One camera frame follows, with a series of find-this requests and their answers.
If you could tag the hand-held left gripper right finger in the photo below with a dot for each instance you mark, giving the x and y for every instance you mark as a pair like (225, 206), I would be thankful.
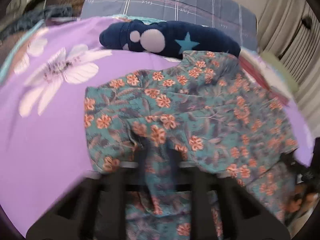
(176, 160)

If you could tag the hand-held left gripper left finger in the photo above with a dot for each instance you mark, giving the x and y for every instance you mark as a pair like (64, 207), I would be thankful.
(141, 160)

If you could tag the teal floral garment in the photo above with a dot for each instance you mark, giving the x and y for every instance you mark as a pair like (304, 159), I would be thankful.
(205, 120)

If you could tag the folded white and red clothes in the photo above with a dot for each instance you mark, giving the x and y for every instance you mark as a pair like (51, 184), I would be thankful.
(262, 72)

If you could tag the purple floral bedsheet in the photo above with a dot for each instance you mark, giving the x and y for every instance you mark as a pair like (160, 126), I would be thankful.
(50, 120)

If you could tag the navy star print garment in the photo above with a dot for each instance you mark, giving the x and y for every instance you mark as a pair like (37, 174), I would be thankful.
(160, 38)

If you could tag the beige curtain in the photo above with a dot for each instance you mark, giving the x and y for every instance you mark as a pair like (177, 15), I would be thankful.
(290, 30)

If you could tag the black curtain knob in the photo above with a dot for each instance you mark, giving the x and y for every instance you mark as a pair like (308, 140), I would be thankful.
(306, 21)

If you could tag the dark blue patterned cloth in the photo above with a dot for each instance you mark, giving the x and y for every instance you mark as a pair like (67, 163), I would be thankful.
(32, 20)

